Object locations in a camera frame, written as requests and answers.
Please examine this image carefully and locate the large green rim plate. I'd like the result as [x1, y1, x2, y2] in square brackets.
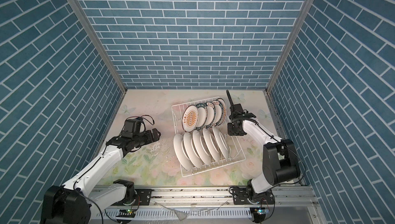
[183, 133, 203, 169]

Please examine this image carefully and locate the white wire dish rack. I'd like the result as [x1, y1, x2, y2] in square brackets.
[171, 97, 246, 177]

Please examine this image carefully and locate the large red character plate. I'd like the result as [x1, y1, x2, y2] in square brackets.
[173, 134, 193, 170]
[213, 127, 229, 159]
[192, 130, 212, 165]

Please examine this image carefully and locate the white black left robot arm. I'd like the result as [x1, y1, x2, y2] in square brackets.
[40, 128, 161, 224]

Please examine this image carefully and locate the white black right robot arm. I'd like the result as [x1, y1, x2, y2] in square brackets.
[226, 90, 301, 203]

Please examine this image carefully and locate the red rim small plate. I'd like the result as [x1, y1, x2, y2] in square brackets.
[217, 98, 227, 125]

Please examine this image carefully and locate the green rim small plate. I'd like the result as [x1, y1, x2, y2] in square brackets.
[212, 100, 223, 126]
[205, 102, 216, 128]
[195, 103, 207, 130]

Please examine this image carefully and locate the orange sunburst small plate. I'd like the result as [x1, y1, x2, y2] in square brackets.
[182, 105, 199, 133]

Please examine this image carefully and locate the white vent grille strip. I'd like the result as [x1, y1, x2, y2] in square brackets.
[103, 208, 252, 221]

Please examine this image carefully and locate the right green circuit board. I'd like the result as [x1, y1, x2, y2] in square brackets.
[254, 207, 270, 215]

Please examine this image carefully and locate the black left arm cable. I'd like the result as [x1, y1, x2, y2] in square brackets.
[125, 114, 155, 126]

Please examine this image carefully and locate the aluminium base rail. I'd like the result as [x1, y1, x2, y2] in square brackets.
[89, 185, 318, 209]

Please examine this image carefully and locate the aluminium right corner post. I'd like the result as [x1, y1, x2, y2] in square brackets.
[266, 0, 326, 94]

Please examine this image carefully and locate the aluminium corner post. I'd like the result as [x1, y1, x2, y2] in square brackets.
[53, 0, 127, 95]
[266, 0, 326, 94]

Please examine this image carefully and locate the aluminium left corner post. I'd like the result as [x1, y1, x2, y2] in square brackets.
[53, 0, 127, 95]

